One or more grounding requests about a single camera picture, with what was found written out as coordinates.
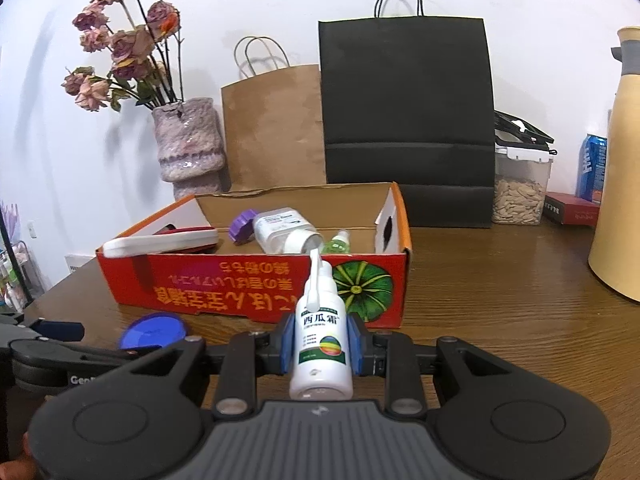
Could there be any white nasal spray bottle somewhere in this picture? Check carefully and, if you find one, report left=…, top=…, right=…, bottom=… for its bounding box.
left=290, top=248, right=352, bottom=401

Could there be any green mucun spray bottle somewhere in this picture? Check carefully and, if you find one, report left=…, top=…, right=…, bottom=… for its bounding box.
left=322, top=229, right=350, bottom=255

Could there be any clear white-lidded jar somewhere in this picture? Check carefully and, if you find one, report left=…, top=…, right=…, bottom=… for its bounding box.
left=253, top=207, right=323, bottom=255

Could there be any blue round lid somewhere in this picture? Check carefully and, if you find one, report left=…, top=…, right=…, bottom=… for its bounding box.
left=119, top=313, right=186, bottom=350

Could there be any purple ridged cap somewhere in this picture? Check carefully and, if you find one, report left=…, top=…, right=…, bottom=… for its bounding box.
left=228, top=209, right=258, bottom=245

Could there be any red white lint brush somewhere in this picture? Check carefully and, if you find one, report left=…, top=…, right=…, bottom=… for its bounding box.
left=102, top=226, right=219, bottom=259

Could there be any person's hand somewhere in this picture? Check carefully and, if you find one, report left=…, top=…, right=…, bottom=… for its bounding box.
left=0, top=434, right=38, bottom=480

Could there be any red cardboard pumpkin box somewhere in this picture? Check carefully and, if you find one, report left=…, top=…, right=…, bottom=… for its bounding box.
left=96, top=182, right=411, bottom=328

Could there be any brown kraft paper bag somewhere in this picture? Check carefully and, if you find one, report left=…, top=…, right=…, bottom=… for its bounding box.
left=221, top=35, right=326, bottom=191

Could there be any pink textured ceramic vase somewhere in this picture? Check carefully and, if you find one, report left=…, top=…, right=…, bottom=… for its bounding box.
left=152, top=98, right=227, bottom=200

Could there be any dark red small box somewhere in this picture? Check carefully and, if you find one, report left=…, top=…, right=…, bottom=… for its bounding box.
left=542, top=192, right=600, bottom=228

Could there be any clear seed storage container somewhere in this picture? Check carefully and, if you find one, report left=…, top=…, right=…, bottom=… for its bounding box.
left=492, top=110, right=558, bottom=226

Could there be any black paper bag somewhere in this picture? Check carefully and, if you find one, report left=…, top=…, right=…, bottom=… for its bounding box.
left=319, top=0, right=495, bottom=228

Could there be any cream yellow thermos jug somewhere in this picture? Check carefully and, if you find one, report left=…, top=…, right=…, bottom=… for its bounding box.
left=588, top=26, right=639, bottom=301

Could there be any blue drink can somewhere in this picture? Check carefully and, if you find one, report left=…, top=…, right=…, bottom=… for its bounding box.
left=576, top=134, right=608, bottom=205

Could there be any dried pink rose bouquet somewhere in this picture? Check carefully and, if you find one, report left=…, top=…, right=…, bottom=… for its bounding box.
left=62, top=0, right=184, bottom=112

